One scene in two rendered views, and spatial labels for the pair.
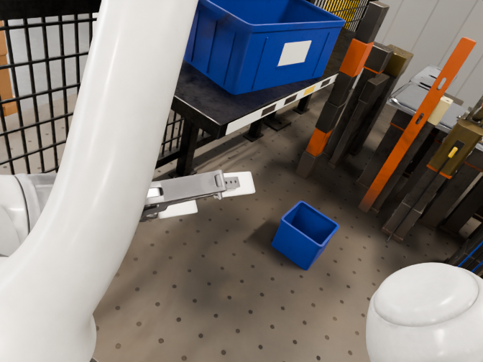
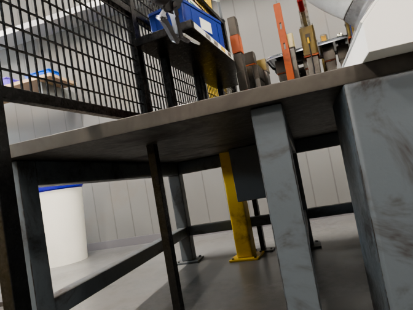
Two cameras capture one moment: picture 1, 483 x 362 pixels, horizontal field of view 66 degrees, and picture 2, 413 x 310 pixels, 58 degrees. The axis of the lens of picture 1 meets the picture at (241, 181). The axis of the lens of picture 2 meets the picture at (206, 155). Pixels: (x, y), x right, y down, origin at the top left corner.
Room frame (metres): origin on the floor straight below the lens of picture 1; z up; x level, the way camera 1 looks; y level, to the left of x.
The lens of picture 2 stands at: (-0.66, 0.20, 0.50)
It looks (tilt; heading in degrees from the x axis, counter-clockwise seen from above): 4 degrees up; 354
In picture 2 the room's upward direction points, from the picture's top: 10 degrees counter-clockwise
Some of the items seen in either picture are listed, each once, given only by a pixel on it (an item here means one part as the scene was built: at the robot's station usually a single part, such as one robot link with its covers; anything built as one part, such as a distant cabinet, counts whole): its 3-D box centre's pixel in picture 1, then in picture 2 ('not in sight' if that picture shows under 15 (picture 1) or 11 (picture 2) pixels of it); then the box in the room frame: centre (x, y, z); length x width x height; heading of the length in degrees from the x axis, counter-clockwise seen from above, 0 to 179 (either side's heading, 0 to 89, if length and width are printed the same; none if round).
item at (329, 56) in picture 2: (458, 181); (334, 80); (0.93, -0.58, 0.84); 0.12 x 0.05 x 0.29; 154
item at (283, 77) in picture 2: (389, 144); (287, 92); (1.02, -0.39, 0.84); 0.12 x 0.05 x 0.29; 154
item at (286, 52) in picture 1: (266, 39); (188, 34); (0.80, 0.04, 1.09); 0.30 x 0.17 x 0.13; 145
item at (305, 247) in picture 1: (303, 235); not in sight; (0.63, -0.18, 0.75); 0.11 x 0.10 x 0.09; 64
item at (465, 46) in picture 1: (407, 138); (287, 59); (0.86, -0.36, 0.95); 0.03 x 0.01 x 0.50; 64
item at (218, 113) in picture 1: (297, 60); (209, 64); (0.97, -0.04, 1.01); 0.90 x 0.22 x 0.03; 154
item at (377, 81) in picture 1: (356, 122); (263, 98); (1.08, -0.29, 0.85); 0.12 x 0.03 x 0.30; 154
